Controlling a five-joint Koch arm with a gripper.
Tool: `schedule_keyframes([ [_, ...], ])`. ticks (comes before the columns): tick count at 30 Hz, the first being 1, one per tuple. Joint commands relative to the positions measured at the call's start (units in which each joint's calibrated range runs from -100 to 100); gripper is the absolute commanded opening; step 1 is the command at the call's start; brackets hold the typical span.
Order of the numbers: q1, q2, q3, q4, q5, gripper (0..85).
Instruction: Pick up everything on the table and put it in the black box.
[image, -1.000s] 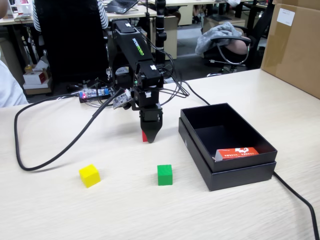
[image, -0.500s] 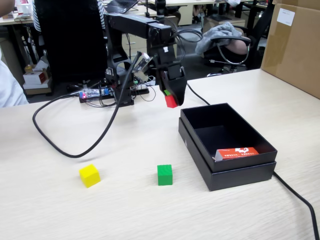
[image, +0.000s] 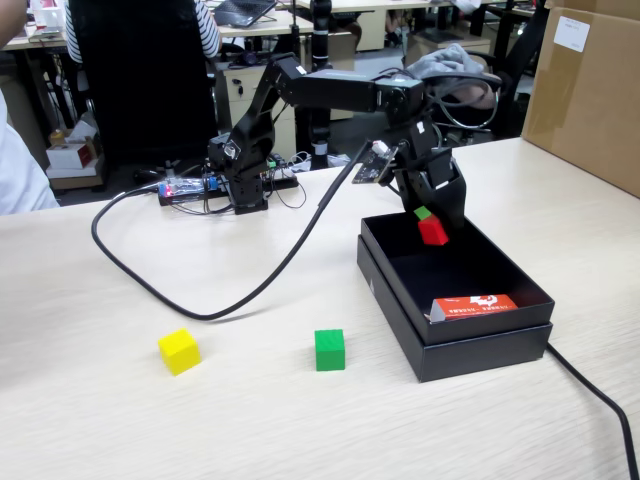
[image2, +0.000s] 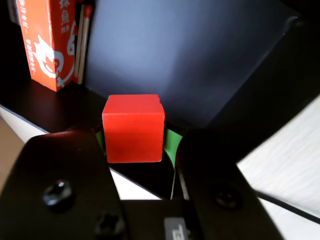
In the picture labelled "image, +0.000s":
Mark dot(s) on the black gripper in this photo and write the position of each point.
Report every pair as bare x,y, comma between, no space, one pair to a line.
422,160

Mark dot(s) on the red cube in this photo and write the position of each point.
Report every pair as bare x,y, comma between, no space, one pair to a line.
433,232

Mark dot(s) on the green cube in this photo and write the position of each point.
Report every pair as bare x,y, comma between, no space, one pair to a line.
330,351

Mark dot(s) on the yellow cube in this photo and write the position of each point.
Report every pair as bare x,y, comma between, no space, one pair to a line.
179,352

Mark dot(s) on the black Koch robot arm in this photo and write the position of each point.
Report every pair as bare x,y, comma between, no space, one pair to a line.
330,92

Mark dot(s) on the black cardboard box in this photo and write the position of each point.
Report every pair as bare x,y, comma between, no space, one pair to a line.
475,355

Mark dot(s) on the large brown cardboard box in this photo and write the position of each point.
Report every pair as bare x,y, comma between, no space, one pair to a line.
585,100

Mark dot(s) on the flat white cardboard box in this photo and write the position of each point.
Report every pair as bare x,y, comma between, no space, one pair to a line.
75,180

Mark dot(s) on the white box red side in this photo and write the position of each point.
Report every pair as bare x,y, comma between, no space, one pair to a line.
65,156

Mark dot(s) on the bare person limb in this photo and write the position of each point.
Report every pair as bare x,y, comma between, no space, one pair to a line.
480,97

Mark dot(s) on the orange red carton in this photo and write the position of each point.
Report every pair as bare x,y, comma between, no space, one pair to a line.
480,307

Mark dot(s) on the grey fleece blanket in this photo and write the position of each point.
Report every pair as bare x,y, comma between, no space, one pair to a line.
447,60

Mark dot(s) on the office chair with grey cloth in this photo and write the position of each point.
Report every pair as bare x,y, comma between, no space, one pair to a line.
515,75

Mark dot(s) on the black jointed pole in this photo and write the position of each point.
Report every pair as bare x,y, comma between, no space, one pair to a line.
320,30

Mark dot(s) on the white paper label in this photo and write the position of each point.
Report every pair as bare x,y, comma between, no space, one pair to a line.
571,34

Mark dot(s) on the beige drawer cabinet with lock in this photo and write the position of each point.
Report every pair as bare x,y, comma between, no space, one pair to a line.
230,100

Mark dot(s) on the light wooden office desk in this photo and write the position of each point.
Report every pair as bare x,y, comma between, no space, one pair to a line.
280,25
45,44

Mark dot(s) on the controller board on black plate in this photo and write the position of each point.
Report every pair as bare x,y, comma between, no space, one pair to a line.
182,189

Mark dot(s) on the black laptop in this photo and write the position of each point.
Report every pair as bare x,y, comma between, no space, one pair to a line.
245,10

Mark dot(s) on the person in striped shirt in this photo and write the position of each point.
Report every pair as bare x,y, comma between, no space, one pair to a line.
207,30

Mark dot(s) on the black mesh office chair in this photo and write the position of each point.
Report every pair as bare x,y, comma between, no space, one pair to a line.
140,75

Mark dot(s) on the person in white shirt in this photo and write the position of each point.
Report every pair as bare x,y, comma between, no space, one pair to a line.
20,170

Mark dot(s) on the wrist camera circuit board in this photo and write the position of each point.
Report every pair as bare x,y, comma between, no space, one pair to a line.
372,165

